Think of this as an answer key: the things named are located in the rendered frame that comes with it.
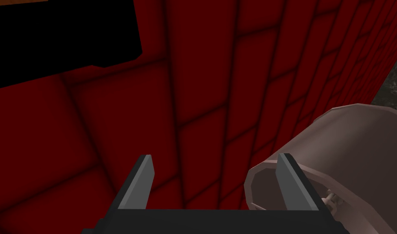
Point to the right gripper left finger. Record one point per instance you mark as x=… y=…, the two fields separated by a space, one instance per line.
x=138 y=188

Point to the black cabinet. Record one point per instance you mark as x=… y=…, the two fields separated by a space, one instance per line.
x=55 y=35

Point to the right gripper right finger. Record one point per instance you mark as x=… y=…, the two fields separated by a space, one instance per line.
x=293 y=188

